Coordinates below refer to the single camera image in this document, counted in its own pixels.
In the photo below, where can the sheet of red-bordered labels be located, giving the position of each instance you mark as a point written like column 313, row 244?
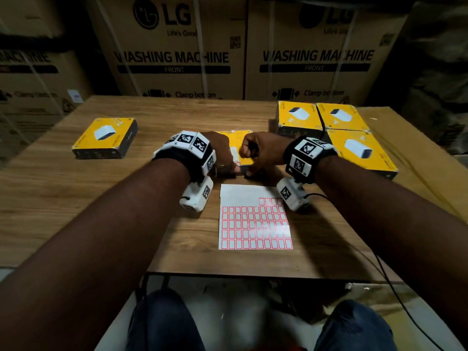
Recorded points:
column 252, row 230

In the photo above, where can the person's left forearm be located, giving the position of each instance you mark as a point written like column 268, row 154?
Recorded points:
column 87, row 259

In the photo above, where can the person's right hand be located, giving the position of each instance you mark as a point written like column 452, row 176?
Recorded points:
column 268, row 151

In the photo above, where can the person's right leg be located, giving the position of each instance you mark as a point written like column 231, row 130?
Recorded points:
column 352, row 329

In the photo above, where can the person's left hand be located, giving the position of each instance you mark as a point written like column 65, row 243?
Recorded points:
column 223, row 153

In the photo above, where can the person's left leg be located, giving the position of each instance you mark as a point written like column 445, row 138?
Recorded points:
column 162, row 325

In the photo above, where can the person's leg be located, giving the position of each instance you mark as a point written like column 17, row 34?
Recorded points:
column 352, row 329
column 162, row 325

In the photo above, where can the group of yellow boxes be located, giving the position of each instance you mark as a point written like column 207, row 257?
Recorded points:
column 86, row 140

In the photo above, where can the flat brown cardboard sheet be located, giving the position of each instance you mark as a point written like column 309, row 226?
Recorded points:
column 424, row 153

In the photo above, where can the black metal table frame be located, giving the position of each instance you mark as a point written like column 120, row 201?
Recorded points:
column 165, row 280

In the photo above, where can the black wristband with marker tags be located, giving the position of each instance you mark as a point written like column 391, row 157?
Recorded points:
column 179, row 157
column 303, row 168

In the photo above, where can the person's right forearm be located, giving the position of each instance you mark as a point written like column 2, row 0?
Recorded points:
column 395, row 222

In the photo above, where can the plastic wrapped flat carton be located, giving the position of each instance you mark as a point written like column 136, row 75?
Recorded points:
column 384, row 297

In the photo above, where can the black stretch wrap band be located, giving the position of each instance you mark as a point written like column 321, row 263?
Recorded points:
column 36, row 43
column 384, row 7

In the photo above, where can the stack of large printed cartons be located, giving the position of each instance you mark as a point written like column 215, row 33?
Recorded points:
column 219, row 29

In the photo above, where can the plastic wrapped cardboard stack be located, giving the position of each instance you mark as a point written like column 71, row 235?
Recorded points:
column 438, row 69

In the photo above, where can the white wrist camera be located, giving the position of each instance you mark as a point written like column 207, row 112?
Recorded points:
column 292, row 197
column 195, row 197

